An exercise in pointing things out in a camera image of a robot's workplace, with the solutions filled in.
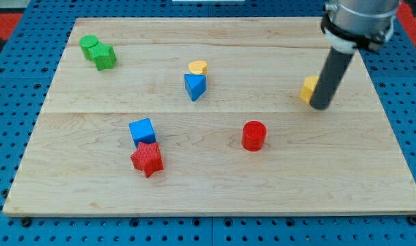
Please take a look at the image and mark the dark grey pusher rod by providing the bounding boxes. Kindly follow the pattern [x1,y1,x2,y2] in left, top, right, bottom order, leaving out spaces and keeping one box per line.
[309,48,353,110]

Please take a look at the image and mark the red star block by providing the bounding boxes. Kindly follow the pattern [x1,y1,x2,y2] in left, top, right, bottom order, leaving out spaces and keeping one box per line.
[130,142,164,178]

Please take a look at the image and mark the red cylinder block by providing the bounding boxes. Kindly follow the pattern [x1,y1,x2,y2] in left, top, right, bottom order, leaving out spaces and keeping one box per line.
[241,121,267,151]

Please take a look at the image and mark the yellow hexagon block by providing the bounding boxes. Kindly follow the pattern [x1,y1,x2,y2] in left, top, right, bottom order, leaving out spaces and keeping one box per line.
[299,76,319,104]

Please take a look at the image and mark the blue cube block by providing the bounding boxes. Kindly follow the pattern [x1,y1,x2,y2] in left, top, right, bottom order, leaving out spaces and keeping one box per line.
[128,118,156,147]

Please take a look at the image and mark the wooden board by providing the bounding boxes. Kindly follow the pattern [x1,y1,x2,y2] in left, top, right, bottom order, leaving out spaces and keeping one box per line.
[3,17,416,217]

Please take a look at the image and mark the blue triangle block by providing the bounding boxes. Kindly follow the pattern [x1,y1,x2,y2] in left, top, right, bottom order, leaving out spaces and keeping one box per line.
[184,74,206,102]

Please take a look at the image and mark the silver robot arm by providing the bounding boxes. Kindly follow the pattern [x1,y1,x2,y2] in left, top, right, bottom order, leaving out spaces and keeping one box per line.
[308,0,401,110]

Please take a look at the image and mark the green cylinder block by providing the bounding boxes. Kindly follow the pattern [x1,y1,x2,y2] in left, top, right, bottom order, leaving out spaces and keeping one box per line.
[79,35,98,61]

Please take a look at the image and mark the yellow heart block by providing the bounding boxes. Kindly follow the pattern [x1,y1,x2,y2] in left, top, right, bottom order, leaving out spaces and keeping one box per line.
[188,60,208,75]

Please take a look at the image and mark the green star block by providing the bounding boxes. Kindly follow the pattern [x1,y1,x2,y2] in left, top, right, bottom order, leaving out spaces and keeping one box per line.
[88,42,117,71]

